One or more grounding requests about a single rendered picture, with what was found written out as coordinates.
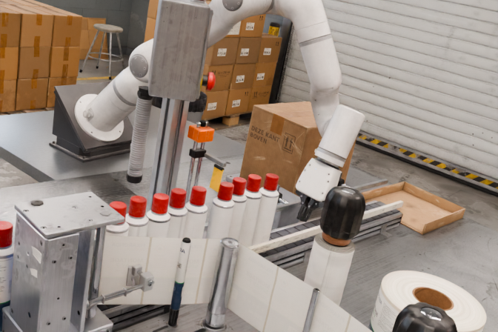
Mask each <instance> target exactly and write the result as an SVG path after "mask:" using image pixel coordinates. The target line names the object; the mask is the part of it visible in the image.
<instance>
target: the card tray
mask: <svg viewBox="0 0 498 332"><path fill-rule="evenodd" d="M362 194H363V196H364V197H365V203H367V202H372V201H375V200H376V201H381V202H383V203H385V204H387V205H388V204H391V203H394V202H398V201H403V205H402V207H400V208H397V210H399V211H400V212H401V213H403V215H402V220H401V222H400V224H402V225H404V226H406V227H408V228H410V229H412V230H415V231H416V232H418V233H421V234H422V235H423V234H425V233H428V232H430V231H432V230H436V229H437V228H440V227H442V226H445V225H448V224H450V223H452V222H455V221H457V220H459V219H462V218H463V215H464V212H465V208H463V207H461V206H459V205H456V204H454V203H453V202H449V201H448V200H446V199H443V198H441V197H439V196H436V195H434V194H432V193H429V192H428V191H426V190H423V189H421V188H419V187H416V186H414V185H412V184H409V183H407V182H399V183H396V184H393V185H388V186H384V187H380V188H377V189H373V190H368V191H365V192H362Z"/></svg>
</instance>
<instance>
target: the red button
mask: <svg viewBox="0 0 498 332"><path fill-rule="evenodd" d="M215 82H216V77H215V75H214V74H213V72H208V73H207V75H203V79H202V86H205V89H206V90H212V89H213V88H214V85H215Z"/></svg>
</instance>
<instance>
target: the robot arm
mask: <svg viewBox="0 0 498 332"><path fill-rule="evenodd" d="M209 6H210V8H211V9H212V10H213V17H212V22H211V26H210V35H209V39H208V44H207V48H209V47H210V46H212V45H214V44H215V43H217V42H218V41H220V40H221V39H223V38H224V37H226V35H227V34H229V32H230V30H231V29H232V28H233V26H234V25H235V24H237V23H238V22H240V21H241V20H243V19H246V18H248V17H251V16H257V15H262V14H274V15H279V16H282V17H285V18H287V19H290V20H291V21H292V22H293V26H294V30H295V32H296V37H297V40H298V43H299V47H300V50H301V53H302V58H303V61H304V63H305V68H306V70H307V73H308V78H309V80H310V84H311V91H310V97H311V107H312V111H313V115H314V118H315V121H316V125H317V127H318V130H319V133H320V135H321V137H322V140H321V142H320V143H319V147H318V148H317V149H315V155H316V156H318V157H317V158H315V159H313V158H312V159H311V160H310V161H309V162H308V164H307V165H306V167H305V169H304V170H303V171H302V174H301V176H300V177H299V180H298V182H297V183H296V189H297V190H296V194H297V195H298V196H300V199H301V205H302V206H301V208H300V209H299V212H298V216H297V219H299V220H300V221H302V222H306V221H308V219H309V217H310V215H311V213H312V211H313V210H315V209H316V208H323V206H324V203H325V197H326V195H327V193H328V192H329V190H330V189H331V188H332V187H335V186H337V185H338V182H339V177H340V173H341V171H340V168H339V166H340V167H343V165H344V163H345V161H346V159H347V157H348V154H349V153H350V151H351V148H352V146H353V144H354V142H355V139H356V137H357V135H358V133H359V130H360V128H361V126H362V124H363V122H364V120H365V116H364V115H363V114H362V113H360V112H359V111H357V110H354V109H352V108H350V107H347V106H344V105H340V104H339V86H340V85H341V83H342V73H341V69H340V66H339V61H338V58H337V54H336V49H335V47H334V43H333V38H332V35H331V30H330V28H329V24H328V20H327V16H326V13H325V9H324V6H323V3H322V0H212V1H211V2H210V4H209ZM329 34H330V35H329ZM312 39H313V40H312ZM152 48H153V39H151V40H149V41H146V42H145V43H143V44H141V45H139V46H138V47H137V48H136V49H135V50H134V51H133V52H132V53H131V55H130V58H129V67H127V68H125V69H124V70H123V71H122V72H121V73H120V74H119V75H118V76H117V77H116V78H115V79H114V80H113V81H112V82H111V83H110V84H109V85H108V86H107V87H106V88H105V89H104V90H103V91H102V92H101V93H100V94H99V95H95V94H87V95H84V96H82V97H81V98H80V99H79V100H78V101H77V103H76V105H75V116H76V120H77V122H78V123H79V125H80V127H81V128H82V130H83V131H84V132H85V133H86V134H87V135H89V136H91V137H92V138H94V139H96V140H99V141H101V142H112V141H115V140H116V139H118V138H119V137H120V136H121V134H122V132H123V130H124V122H123V120H124V119H125V118H126V117H127V116H128V115H129V114H131V113H132V112H133V111H134V110H135V109H136V104H137V97H138V96H137V92H138V90H139V86H148V81H149V70H150V60H151V54H152ZM328 151H329V152H328ZM335 154H336V155H335Z"/></svg>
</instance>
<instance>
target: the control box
mask: <svg viewBox="0 0 498 332"><path fill-rule="evenodd" d="M212 17H213V10H212V9H211V8H210V6H209V5H208V4H207V3H206V2H205V3H204V4H203V3H197V2H194V1H191V0H159V4H158V10H157V16H156V26H155V32H154V38H153V48H152V54H151V60H150V70H149V81H148V93H149V95H150V96H156V97H162V98H167V99H177V100H182V101H188V102H194V101H196V99H199V97H200V90H201V87H202V79H203V70H204V66H205V57H206V52H207V48H208V39H209V35H210V26H211V22H212Z"/></svg>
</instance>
